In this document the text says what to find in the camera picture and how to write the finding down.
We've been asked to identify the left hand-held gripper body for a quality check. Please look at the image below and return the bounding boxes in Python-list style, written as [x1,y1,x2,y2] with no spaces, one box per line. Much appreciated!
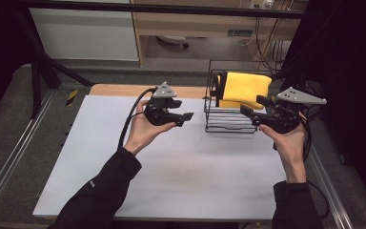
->
[144,81,183,128]

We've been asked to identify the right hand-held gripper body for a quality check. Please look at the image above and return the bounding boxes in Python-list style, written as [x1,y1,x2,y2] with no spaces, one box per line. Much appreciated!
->
[259,86,328,135]

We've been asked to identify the yellow bag with black trim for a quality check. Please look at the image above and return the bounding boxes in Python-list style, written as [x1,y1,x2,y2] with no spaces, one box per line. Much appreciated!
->
[210,72,273,111]

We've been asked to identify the black wire rack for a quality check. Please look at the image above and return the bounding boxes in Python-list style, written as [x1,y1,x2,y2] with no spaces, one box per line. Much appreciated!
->
[203,59,258,135]

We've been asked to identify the person's left hand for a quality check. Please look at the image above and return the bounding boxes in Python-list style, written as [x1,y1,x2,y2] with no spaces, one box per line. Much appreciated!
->
[123,99,177,156]

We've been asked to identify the person's right hand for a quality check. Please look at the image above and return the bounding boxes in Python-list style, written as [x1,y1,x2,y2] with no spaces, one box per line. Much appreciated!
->
[258,111,308,172]

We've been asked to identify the black metal stand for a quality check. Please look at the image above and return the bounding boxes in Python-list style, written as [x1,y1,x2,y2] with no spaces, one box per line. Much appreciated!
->
[266,56,310,96]
[12,9,93,119]

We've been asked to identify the white foam board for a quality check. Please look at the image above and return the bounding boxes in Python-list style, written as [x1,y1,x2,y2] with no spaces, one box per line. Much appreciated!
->
[32,94,288,222]

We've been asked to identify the office chair base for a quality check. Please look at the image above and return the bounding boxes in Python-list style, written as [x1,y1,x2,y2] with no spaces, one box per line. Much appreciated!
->
[154,34,191,50]

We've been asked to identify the wooden desk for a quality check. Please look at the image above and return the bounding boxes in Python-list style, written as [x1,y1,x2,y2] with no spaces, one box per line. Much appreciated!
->
[130,0,309,67]

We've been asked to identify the yellow black hazard tape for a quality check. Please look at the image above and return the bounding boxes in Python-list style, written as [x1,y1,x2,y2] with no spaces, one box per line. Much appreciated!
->
[65,89,79,107]

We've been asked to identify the white power strip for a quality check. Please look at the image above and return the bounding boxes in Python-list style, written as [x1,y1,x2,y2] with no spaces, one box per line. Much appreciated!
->
[249,0,275,10]

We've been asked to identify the white cabinet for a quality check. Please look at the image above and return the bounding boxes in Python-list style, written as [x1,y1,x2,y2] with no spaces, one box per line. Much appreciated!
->
[29,7,140,62]

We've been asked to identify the right hand-held gripper cable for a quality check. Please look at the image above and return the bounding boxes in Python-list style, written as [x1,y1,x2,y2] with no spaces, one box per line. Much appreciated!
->
[298,109,331,220]

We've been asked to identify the hand-held gripper cable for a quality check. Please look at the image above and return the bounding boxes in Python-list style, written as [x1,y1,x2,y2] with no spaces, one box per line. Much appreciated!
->
[116,86,158,151]
[298,109,331,220]

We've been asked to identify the left hand-held gripper cable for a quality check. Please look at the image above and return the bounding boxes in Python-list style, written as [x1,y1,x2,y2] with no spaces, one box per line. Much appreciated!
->
[116,86,158,151]

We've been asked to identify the hanging black cable bundle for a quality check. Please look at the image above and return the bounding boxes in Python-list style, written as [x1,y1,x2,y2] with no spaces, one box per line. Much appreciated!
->
[253,16,293,73]

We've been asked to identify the aluminium floor rail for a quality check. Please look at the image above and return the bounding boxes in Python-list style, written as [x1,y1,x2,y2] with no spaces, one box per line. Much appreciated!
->
[308,139,355,229]
[0,90,57,221]

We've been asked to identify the black metal frame bar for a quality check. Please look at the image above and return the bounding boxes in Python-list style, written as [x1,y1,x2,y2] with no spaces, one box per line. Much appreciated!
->
[20,0,307,20]

